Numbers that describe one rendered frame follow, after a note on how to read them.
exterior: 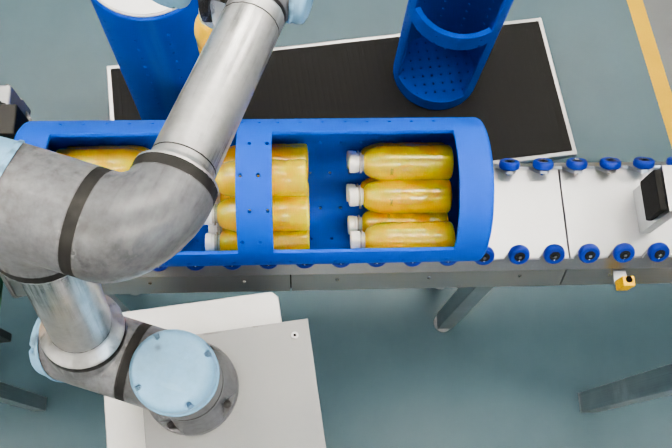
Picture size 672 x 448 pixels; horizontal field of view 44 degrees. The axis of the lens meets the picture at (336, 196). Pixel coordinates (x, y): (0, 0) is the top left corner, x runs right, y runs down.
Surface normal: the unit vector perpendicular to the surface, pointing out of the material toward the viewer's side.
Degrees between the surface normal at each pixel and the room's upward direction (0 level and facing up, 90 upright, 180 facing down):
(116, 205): 13
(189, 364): 7
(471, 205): 32
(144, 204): 20
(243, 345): 0
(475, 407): 0
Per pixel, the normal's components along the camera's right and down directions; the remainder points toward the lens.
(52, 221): -0.07, 0.05
